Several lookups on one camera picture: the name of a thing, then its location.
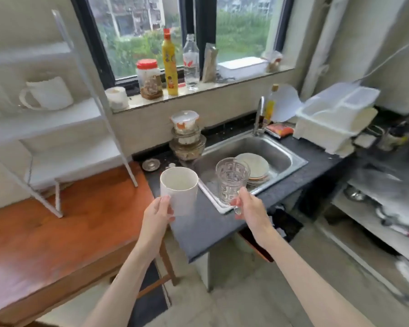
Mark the person's left hand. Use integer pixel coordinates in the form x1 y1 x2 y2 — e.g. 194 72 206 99
136 196 176 250

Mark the person's right hand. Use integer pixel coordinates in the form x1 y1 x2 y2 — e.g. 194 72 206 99
230 187 274 239

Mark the clear drinking glass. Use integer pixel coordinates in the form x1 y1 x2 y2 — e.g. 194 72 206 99
216 157 251 215

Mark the white ceramic mug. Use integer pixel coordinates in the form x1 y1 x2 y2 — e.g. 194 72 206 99
160 167 199 217

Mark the person's right forearm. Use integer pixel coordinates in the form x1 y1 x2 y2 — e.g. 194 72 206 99
252 224 375 327

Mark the person's left forearm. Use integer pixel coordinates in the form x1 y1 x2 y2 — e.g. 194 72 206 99
82 239 161 327

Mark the dark counter top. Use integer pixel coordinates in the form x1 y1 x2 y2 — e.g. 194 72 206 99
132 114 358 263

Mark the stack of plates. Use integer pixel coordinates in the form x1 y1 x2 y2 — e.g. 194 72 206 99
235 153 270 183

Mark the stainless steel sink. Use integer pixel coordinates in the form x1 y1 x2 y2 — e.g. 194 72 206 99
192 130 308 215

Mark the orange sponge packet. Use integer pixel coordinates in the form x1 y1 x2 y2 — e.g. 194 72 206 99
265 123 295 139

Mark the chrome faucet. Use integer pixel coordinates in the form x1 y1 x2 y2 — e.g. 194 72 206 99
253 96 266 136

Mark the glass container with lid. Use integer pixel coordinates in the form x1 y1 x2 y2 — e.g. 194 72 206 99
170 110 200 134

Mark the yellow dish soap bottle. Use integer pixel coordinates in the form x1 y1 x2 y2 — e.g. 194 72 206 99
262 84 280 128

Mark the white cutting board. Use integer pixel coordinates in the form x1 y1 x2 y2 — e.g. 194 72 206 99
271 84 304 123

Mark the wooden table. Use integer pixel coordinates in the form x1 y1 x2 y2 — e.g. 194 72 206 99
0 161 178 327

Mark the small white cup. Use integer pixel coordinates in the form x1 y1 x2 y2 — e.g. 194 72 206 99
105 87 129 111

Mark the white dish drying rack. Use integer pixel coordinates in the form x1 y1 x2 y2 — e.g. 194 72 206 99
292 82 381 158

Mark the red lid plastic jar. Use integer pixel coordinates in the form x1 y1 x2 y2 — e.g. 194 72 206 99
136 59 164 100

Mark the white rectangular box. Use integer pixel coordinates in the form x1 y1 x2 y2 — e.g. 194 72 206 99
217 57 269 80

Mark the brown paper packet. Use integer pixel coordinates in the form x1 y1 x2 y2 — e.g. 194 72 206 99
202 43 219 83

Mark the small plastic bag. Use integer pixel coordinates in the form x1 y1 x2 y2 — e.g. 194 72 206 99
262 50 283 73

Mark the clear plastic water bottle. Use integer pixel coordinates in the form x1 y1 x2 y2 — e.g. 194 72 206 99
183 34 200 91

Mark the yellow squeeze bottle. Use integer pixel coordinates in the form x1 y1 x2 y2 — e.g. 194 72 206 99
162 28 179 96

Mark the white shelf rack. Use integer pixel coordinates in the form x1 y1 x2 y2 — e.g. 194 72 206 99
0 9 138 218

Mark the white mug with handle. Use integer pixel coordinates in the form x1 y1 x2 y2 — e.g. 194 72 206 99
19 76 74 111

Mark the window frame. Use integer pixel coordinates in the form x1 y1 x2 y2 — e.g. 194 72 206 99
70 0 296 90

